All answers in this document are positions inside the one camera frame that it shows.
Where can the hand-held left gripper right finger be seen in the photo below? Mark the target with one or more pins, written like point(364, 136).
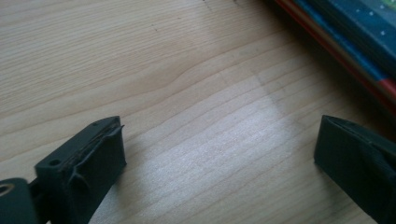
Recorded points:
point(358, 168)

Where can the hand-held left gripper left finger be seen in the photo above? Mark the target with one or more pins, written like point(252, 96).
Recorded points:
point(84, 168)

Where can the dark blue book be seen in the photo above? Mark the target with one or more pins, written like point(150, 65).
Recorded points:
point(358, 25)

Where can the red picture book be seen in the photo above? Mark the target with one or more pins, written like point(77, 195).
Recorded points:
point(389, 90)

